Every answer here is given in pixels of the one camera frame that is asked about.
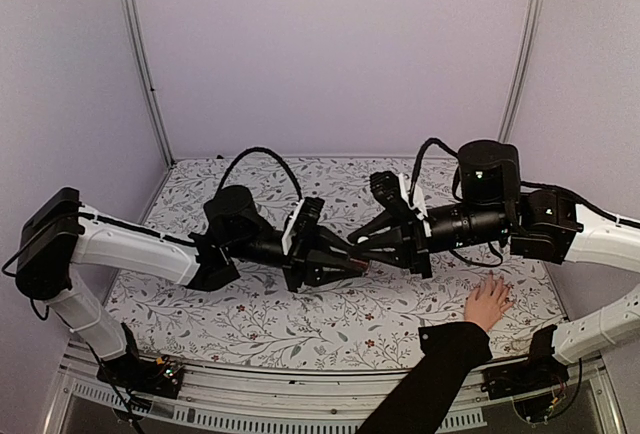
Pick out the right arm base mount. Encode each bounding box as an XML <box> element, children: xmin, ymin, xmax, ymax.
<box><xmin>481</xmin><ymin>325</ymin><xmax>569</xmax><ymax>400</ymax></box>

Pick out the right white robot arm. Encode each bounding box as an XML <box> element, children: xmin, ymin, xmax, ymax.
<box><xmin>349</xmin><ymin>140</ymin><xmax>639</xmax><ymax>277</ymax></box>

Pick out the red nail polish bottle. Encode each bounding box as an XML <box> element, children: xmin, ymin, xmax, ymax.
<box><xmin>349</xmin><ymin>259</ymin><xmax>370</xmax><ymax>272</ymax></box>

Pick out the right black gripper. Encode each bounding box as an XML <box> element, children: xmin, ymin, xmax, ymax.
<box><xmin>345</xmin><ymin>203</ymin><xmax>509</xmax><ymax>282</ymax></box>

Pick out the left aluminium frame post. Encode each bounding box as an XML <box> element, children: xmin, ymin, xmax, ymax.
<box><xmin>121</xmin><ymin>0</ymin><xmax>174</xmax><ymax>167</ymax></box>

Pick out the aluminium frame post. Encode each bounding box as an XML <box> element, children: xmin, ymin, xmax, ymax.
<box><xmin>497</xmin><ymin>0</ymin><xmax>544</xmax><ymax>143</ymax></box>
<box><xmin>121</xmin><ymin>0</ymin><xmax>174</xmax><ymax>167</ymax></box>

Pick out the front aluminium rail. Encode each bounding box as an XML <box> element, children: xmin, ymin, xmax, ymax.
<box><xmin>41</xmin><ymin>345</ymin><xmax>628</xmax><ymax>433</ymax></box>

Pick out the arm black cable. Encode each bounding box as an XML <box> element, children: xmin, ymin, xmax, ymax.
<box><xmin>409</xmin><ymin>137</ymin><xmax>461</xmax><ymax>195</ymax></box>
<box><xmin>219</xmin><ymin>147</ymin><xmax>304</xmax><ymax>203</ymax></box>

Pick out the floral patterned table mat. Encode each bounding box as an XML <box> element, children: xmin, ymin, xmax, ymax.
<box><xmin>107</xmin><ymin>155</ymin><xmax>564</xmax><ymax>370</ymax></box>

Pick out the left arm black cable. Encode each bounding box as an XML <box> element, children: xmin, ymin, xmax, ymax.
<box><xmin>219</xmin><ymin>147</ymin><xmax>304</xmax><ymax>203</ymax></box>

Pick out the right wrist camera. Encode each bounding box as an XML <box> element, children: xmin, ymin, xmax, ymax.
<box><xmin>397</xmin><ymin>174</ymin><xmax>432</xmax><ymax>238</ymax></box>

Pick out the right aluminium frame post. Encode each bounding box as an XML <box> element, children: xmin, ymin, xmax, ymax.
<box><xmin>497</xmin><ymin>0</ymin><xmax>544</xmax><ymax>143</ymax></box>

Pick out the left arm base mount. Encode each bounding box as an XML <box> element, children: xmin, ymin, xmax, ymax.
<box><xmin>97</xmin><ymin>323</ymin><xmax>184</xmax><ymax>399</ymax></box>

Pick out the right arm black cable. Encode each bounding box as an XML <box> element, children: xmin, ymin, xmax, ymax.
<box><xmin>409</xmin><ymin>137</ymin><xmax>461</xmax><ymax>195</ymax></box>

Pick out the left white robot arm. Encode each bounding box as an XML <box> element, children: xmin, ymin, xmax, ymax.
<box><xmin>8</xmin><ymin>185</ymin><xmax>368</xmax><ymax>388</ymax></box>

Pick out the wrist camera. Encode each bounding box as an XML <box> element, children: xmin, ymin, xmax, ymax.
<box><xmin>397</xmin><ymin>174</ymin><xmax>432</xmax><ymax>238</ymax></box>
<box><xmin>281</xmin><ymin>199</ymin><xmax>305</xmax><ymax>256</ymax></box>

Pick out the person's bare hand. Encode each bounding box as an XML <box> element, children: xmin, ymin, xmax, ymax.
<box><xmin>463</xmin><ymin>274</ymin><xmax>514</xmax><ymax>332</ymax></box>

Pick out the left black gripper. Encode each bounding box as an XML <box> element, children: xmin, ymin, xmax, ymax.
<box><xmin>227</xmin><ymin>223</ymin><xmax>365</xmax><ymax>292</ymax></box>

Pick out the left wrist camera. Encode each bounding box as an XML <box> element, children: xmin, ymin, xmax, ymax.
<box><xmin>281</xmin><ymin>199</ymin><xmax>305</xmax><ymax>256</ymax></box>

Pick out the black sleeved forearm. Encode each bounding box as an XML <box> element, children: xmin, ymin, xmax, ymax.
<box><xmin>358</xmin><ymin>322</ymin><xmax>492</xmax><ymax>433</ymax></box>

